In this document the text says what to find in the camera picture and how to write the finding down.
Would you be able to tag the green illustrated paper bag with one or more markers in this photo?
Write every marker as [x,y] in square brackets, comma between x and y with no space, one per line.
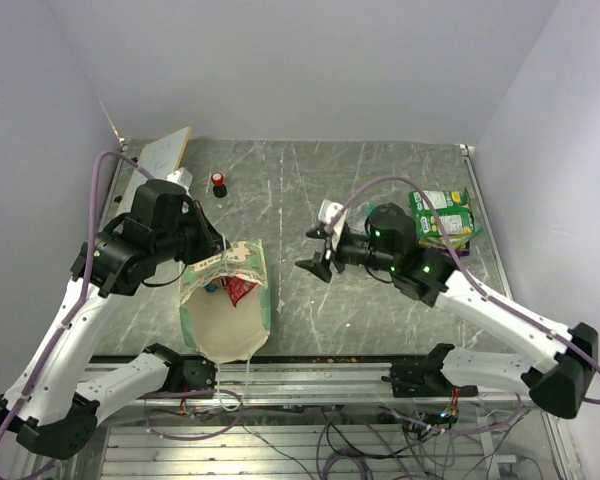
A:
[209,323]

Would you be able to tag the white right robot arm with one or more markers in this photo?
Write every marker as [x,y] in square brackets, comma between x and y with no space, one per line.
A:
[549,362]

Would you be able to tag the green Fox's candy packet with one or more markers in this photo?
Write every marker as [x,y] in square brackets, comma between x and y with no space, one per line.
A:
[445,202]

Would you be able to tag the purple Fox's candy packet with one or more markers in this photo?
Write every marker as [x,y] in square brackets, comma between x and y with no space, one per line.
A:
[422,242]

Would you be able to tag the aluminium front base frame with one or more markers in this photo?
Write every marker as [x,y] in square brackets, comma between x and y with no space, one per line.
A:
[309,379]

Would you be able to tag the aluminium table edge rail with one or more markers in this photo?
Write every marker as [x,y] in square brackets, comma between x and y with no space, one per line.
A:
[467,154]

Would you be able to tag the yellow green candy packet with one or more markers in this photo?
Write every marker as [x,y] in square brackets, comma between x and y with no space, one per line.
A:
[455,224]

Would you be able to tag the green spring tea candy packet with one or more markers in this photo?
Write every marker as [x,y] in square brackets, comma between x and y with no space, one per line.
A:
[472,235]

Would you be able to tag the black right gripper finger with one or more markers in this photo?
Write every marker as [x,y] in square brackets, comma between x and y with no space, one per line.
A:
[317,232]
[320,268]

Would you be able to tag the small red candy packet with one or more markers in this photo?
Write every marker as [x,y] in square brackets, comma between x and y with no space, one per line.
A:
[237,288]

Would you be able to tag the small whiteboard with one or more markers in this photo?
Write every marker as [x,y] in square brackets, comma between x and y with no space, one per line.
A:
[159,158]

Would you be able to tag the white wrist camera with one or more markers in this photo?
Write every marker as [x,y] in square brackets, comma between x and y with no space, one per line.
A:
[333,216]
[181,177]

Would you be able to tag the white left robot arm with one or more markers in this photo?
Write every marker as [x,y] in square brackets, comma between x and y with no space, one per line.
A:
[50,410]

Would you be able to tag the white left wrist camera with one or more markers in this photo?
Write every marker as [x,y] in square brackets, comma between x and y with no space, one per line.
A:
[181,177]

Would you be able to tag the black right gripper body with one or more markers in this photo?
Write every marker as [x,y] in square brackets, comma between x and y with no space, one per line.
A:
[352,249]

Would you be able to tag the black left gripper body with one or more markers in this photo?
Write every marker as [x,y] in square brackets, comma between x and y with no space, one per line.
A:
[195,242]

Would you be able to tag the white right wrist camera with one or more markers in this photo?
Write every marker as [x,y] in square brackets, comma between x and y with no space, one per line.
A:
[333,216]

